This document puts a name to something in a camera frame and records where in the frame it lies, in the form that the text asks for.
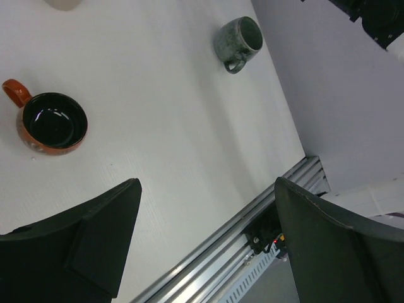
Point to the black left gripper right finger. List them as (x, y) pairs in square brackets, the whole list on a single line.
[(335, 254)]

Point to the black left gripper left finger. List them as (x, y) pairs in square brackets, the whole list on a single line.
[(77, 255)]

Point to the brown mug black interior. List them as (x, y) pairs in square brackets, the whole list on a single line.
[(49, 123)]

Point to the grey green speckled mug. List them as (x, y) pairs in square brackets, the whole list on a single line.
[(237, 42)]

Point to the perforated grey cable duct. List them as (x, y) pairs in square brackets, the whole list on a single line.
[(245, 277)]

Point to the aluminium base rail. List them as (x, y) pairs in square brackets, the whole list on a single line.
[(207, 268)]

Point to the beige handleless cup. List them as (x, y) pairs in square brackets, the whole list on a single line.
[(63, 5)]

